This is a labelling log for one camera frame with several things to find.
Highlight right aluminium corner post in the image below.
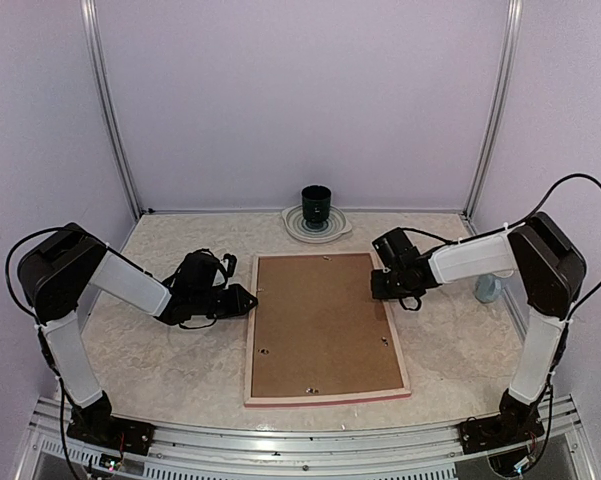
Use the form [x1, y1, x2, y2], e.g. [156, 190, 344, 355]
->
[463, 0, 523, 222]

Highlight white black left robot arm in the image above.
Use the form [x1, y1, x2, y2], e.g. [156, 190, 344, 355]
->
[5, 223, 258, 445]

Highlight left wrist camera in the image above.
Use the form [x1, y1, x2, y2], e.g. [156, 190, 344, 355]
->
[219, 253, 237, 284]

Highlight left aluminium corner post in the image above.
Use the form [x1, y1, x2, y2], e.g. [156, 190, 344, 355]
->
[80, 0, 144, 221]

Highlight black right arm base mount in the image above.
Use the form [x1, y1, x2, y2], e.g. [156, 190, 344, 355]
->
[457, 415, 545, 455]

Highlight striped ceramic plate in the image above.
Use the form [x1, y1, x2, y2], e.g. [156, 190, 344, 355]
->
[281, 205, 353, 244]

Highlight light blue paper cup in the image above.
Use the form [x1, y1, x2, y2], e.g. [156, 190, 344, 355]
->
[474, 272, 512, 304]

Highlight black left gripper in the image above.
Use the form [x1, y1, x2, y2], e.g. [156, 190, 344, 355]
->
[192, 284, 257, 320]

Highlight brown backing board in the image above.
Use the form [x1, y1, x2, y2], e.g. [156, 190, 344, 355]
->
[249, 254, 405, 400]

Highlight dark green cup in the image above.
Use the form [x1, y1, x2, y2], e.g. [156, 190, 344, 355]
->
[301, 185, 332, 225]

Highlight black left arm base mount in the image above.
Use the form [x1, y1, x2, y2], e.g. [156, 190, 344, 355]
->
[67, 416, 155, 456]

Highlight aluminium corner post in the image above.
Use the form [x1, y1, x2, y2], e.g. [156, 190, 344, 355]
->
[80, 0, 144, 221]
[463, 0, 523, 222]

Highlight aluminium front rail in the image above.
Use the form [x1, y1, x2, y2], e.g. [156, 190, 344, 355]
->
[29, 394, 589, 480]

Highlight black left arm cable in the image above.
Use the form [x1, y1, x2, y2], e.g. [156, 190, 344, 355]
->
[4, 227, 71, 319]

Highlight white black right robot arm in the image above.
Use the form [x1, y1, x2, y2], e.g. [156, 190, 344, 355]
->
[370, 212, 586, 444]

